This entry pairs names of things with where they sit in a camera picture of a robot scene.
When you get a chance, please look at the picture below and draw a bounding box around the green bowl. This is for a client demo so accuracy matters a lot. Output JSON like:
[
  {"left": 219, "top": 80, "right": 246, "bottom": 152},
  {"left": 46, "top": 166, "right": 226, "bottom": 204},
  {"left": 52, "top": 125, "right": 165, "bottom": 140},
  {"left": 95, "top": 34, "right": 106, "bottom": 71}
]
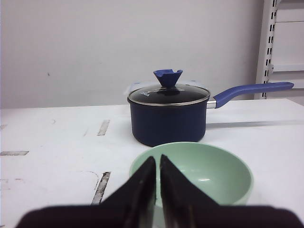
[{"left": 129, "top": 142, "right": 254, "bottom": 228}]

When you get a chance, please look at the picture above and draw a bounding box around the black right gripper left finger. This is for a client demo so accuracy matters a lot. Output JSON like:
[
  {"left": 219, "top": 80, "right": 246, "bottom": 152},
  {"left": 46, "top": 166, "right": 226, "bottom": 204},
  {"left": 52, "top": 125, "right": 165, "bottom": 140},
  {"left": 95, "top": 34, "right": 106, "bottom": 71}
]
[{"left": 100, "top": 156, "right": 156, "bottom": 228}]

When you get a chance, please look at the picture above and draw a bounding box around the glass pot lid blue knob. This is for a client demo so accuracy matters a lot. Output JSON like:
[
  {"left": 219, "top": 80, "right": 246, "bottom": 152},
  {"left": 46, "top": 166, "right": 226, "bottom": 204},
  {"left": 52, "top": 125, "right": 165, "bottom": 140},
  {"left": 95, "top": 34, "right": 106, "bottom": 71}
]
[{"left": 128, "top": 69, "right": 210, "bottom": 106}]

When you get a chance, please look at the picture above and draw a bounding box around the white slotted shelf rack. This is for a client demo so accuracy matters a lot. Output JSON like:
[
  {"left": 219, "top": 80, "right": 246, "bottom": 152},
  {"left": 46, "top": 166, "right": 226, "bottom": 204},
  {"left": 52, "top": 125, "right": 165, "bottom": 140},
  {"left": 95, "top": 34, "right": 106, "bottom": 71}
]
[{"left": 255, "top": 0, "right": 304, "bottom": 105}]

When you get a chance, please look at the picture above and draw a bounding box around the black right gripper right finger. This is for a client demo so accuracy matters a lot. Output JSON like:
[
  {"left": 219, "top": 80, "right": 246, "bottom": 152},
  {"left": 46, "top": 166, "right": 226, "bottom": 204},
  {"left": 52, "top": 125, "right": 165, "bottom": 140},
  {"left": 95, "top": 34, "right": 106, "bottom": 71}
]
[{"left": 160, "top": 154, "right": 219, "bottom": 228}]

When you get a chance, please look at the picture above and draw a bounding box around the dark blue saucepan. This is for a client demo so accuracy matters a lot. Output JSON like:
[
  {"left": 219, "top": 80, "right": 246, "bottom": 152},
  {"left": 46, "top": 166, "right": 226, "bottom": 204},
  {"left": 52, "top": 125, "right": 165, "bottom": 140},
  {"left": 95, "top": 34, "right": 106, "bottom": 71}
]
[{"left": 127, "top": 82, "right": 294, "bottom": 147}]

